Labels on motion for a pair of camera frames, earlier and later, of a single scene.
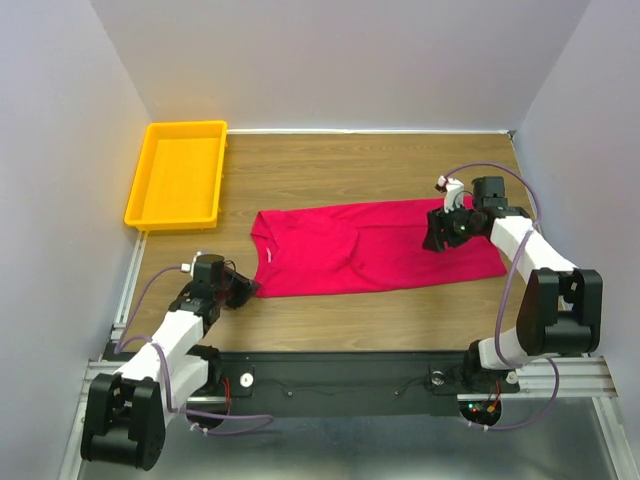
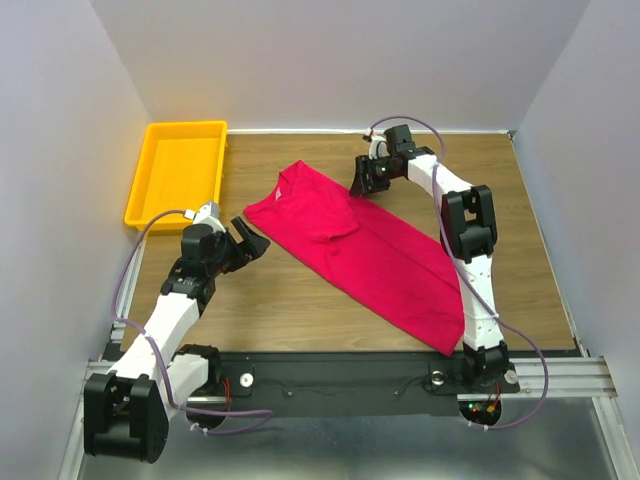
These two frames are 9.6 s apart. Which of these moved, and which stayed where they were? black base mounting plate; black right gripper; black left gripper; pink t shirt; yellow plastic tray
Moved: black right gripper; black left gripper; pink t shirt
Stayed: yellow plastic tray; black base mounting plate
